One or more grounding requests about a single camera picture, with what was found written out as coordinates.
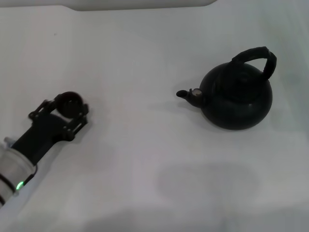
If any black round teapot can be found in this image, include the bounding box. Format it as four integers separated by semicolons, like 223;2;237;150
176;46;278;131

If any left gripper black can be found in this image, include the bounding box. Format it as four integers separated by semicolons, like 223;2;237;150
10;93;90;168

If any small dark teacup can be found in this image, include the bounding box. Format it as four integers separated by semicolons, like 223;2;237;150
55;91;84;119

